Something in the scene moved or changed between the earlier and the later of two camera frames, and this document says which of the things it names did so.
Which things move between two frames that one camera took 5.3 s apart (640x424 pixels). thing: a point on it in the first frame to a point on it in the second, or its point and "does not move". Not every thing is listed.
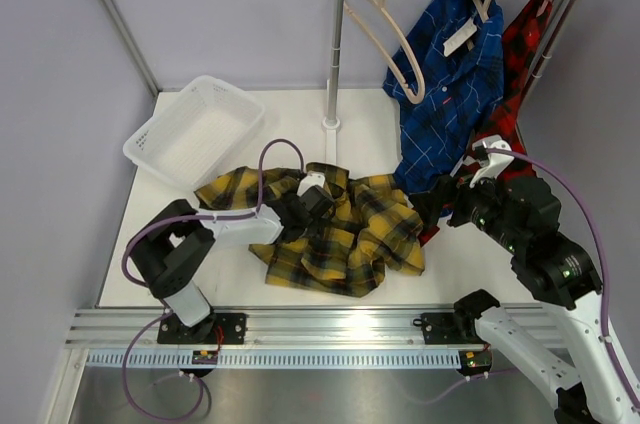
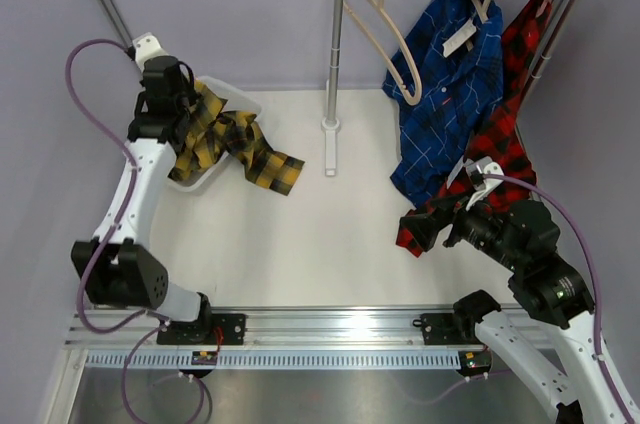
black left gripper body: x=305 y=226 to x=188 y=97
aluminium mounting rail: x=153 y=328 does not move
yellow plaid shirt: x=346 y=251 to x=211 y=132
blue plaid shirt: x=453 y=37 does not move
